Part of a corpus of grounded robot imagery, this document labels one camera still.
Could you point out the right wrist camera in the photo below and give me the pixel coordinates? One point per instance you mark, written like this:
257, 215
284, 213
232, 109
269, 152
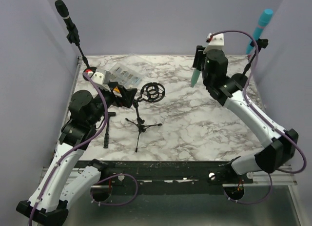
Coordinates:
214, 42

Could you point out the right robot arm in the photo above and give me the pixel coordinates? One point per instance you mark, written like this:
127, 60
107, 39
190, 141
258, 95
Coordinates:
278, 143

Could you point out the black T-handle tool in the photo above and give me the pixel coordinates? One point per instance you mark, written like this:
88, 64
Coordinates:
106, 137

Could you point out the black microphone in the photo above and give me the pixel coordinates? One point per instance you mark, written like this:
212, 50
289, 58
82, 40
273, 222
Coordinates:
64, 13

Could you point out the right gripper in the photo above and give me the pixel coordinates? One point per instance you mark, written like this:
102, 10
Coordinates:
200, 55

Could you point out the clear plastic screw box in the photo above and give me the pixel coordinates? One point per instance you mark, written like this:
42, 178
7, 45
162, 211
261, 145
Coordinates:
125, 76

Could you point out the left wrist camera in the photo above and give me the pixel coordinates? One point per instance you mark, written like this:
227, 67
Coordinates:
99, 76

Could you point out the cyan blue microphone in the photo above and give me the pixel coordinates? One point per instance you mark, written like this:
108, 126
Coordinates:
263, 21

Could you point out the black round-base stand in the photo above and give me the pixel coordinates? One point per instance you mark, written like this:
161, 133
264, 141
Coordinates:
73, 38
241, 78

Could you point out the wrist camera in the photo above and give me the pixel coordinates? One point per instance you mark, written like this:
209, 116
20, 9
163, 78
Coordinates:
214, 42
99, 76

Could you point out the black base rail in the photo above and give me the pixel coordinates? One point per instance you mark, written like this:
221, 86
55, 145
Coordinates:
166, 177

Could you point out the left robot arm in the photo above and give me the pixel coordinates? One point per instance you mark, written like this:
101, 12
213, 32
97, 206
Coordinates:
49, 205

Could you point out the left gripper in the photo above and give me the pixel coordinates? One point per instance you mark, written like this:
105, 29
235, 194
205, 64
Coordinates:
127, 96

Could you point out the mint green microphone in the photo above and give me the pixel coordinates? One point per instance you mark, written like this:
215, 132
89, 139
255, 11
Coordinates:
195, 77

